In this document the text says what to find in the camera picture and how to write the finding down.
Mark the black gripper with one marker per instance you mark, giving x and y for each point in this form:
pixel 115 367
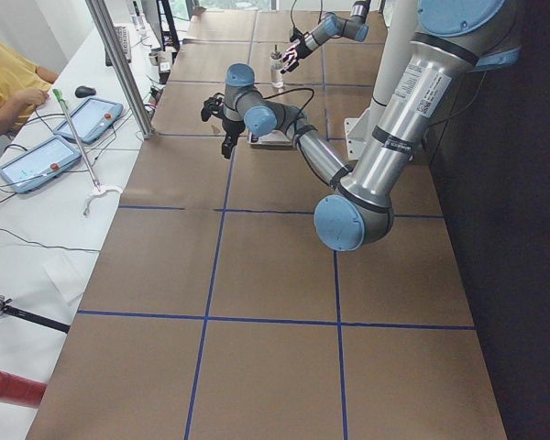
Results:
pixel 232 126
pixel 302 47

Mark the clear glass sauce bottle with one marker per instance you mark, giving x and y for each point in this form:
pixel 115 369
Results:
pixel 276 66

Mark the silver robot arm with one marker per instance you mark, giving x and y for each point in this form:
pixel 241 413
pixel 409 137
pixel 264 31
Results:
pixel 330 26
pixel 429 44

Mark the grey digital kitchen scale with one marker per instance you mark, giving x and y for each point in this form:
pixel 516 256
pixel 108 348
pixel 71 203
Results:
pixel 274 140

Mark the metal grabber rod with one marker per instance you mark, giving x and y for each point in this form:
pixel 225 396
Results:
pixel 99 190

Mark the upper teach pendant tablet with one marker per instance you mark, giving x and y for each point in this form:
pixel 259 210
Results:
pixel 93 116

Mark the teach pendant tablet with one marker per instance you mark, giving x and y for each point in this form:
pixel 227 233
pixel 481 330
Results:
pixel 40 164
pixel 93 116

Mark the black computer mouse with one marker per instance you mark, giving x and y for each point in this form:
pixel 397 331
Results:
pixel 84 91

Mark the lower teach pendant tablet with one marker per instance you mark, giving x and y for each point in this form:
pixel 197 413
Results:
pixel 40 164

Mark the person in yellow shirt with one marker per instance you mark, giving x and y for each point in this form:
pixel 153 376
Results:
pixel 24 86

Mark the red cylinder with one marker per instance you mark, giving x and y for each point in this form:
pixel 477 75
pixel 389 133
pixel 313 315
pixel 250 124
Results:
pixel 20 391

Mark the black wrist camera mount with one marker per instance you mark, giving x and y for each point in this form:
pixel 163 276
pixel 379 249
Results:
pixel 213 106

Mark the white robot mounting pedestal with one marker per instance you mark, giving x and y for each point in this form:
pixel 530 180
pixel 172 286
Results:
pixel 395 58

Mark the aluminium frame post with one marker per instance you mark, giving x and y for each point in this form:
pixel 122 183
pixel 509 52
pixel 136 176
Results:
pixel 105 27

